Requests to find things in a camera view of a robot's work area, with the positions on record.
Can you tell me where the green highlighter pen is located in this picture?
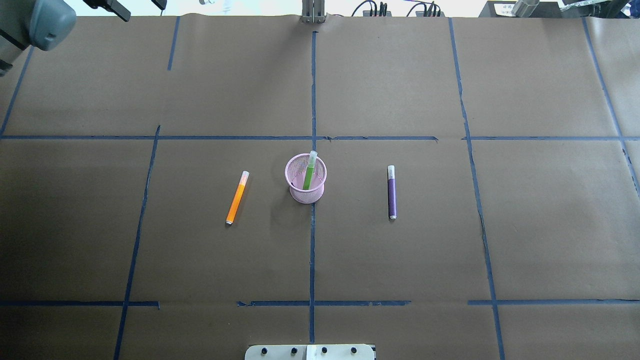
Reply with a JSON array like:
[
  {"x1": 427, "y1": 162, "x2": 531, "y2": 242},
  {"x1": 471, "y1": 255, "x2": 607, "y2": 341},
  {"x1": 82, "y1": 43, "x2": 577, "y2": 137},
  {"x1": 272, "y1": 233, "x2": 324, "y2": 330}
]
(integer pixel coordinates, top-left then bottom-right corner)
[{"x1": 302, "y1": 150, "x2": 318, "y2": 191}]

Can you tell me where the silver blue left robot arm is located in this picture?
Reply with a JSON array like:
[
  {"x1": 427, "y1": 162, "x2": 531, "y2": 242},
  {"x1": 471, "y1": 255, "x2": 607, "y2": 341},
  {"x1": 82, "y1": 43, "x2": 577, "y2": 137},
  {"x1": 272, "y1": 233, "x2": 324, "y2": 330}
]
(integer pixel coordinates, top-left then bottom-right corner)
[{"x1": 0, "y1": 0, "x2": 77, "y2": 77}]

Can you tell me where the purple highlighter pen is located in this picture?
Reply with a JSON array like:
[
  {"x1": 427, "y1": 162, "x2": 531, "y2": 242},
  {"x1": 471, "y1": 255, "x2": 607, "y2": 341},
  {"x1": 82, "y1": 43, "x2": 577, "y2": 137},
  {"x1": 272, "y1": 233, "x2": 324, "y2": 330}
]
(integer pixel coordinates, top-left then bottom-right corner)
[{"x1": 387, "y1": 164, "x2": 398, "y2": 221}]

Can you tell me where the orange highlighter pen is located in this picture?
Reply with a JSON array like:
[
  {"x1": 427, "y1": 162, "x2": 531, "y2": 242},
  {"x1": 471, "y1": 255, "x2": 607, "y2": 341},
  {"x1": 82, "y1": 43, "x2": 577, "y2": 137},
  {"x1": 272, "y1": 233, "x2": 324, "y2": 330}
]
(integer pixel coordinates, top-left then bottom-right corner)
[{"x1": 225, "y1": 170, "x2": 250, "y2": 226}]

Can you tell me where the aluminium frame post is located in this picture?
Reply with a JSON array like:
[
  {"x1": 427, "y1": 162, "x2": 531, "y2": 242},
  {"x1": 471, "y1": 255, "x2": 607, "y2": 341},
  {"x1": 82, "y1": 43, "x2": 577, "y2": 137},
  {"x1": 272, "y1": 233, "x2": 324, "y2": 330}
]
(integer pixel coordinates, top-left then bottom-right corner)
[{"x1": 301, "y1": 0, "x2": 326, "y2": 24}]

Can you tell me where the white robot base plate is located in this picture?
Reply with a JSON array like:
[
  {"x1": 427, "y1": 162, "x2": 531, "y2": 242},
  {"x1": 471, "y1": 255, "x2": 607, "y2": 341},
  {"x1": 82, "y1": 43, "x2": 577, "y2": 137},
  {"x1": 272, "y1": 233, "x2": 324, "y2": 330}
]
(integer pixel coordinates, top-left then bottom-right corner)
[{"x1": 244, "y1": 343, "x2": 377, "y2": 360}]

